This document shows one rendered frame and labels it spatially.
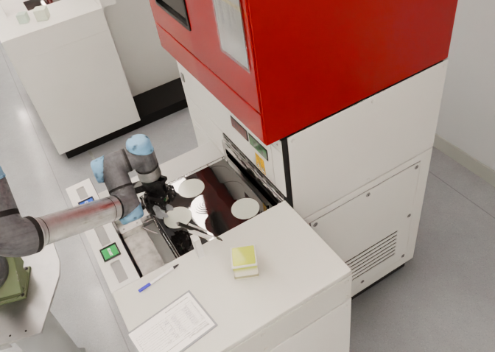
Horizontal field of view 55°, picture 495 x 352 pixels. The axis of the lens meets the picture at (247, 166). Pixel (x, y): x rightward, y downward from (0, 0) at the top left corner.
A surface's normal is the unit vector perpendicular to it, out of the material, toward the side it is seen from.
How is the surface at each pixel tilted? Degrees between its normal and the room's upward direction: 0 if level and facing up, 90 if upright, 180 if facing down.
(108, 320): 0
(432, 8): 90
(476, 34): 90
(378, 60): 90
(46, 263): 0
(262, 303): 0
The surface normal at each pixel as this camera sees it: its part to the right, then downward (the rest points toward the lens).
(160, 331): -0.12, -0.73
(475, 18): -0.85, 0.43
